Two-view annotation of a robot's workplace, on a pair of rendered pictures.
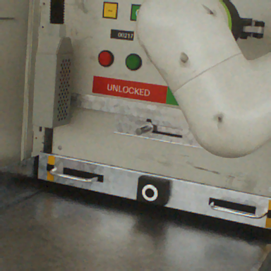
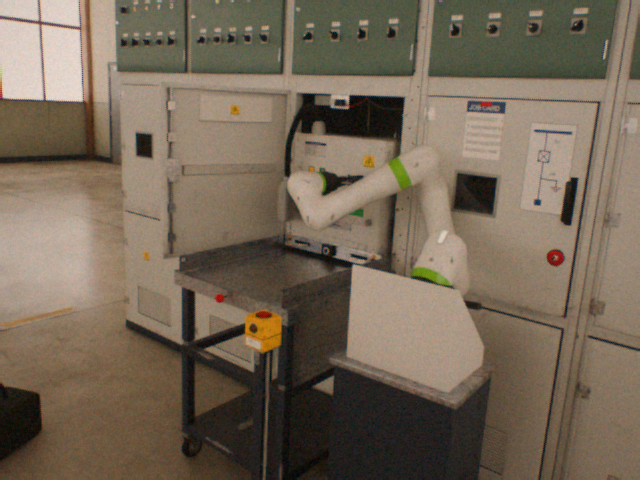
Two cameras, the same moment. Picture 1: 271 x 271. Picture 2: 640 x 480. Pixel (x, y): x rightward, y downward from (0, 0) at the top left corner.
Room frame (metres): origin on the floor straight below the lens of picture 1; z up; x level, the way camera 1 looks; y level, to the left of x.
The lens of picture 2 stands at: (-1.21, -0.70, 1.53)
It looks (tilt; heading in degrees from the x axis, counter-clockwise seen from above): 13 degrees down; 15
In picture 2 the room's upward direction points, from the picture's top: 3 degrees clockwise
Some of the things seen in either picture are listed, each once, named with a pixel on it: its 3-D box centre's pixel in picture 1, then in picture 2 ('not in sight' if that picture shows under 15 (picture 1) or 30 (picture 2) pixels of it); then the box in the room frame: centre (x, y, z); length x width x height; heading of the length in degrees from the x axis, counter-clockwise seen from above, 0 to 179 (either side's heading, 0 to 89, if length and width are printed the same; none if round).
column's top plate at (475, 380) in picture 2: not in sight; (413, 363); (0.51, -0.56, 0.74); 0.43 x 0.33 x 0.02; 70
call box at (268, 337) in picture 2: not in sight; (263, 330); (0.33, -0.12, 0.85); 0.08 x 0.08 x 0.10; 67
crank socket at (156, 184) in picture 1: (152, 190); (327, 250); (1.20, -0.08, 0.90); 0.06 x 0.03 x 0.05; 67
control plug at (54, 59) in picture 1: (54, 80); (287, 201); (1.24, 0.13, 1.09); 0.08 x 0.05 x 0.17; 157
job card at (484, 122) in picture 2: not in sight; (483, 130); (1.00, -0.69, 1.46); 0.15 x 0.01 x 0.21; 67
